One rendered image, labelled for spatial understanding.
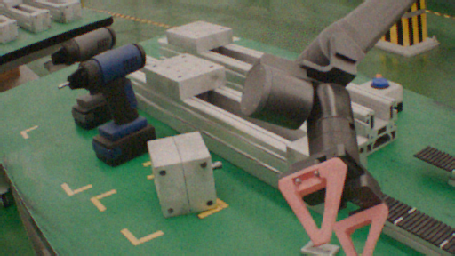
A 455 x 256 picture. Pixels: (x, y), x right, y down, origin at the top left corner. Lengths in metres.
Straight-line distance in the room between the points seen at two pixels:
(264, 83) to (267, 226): 0.35
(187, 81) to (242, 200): 0.31
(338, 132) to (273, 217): 0.34
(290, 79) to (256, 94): 0.04
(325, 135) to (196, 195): 0.38
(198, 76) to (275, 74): 0.59
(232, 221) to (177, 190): 0.10
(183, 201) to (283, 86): 0.39
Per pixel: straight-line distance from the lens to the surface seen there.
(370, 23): 0.78
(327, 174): 0.54
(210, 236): 0.89
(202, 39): 1.47
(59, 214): 1.03
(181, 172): 0.92
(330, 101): 0.64
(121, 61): 1.11
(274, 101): 0.60
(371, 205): 0.63
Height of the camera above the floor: 1.28
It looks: 24 degrees down
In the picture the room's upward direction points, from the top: 7 degrees counter-clockwise
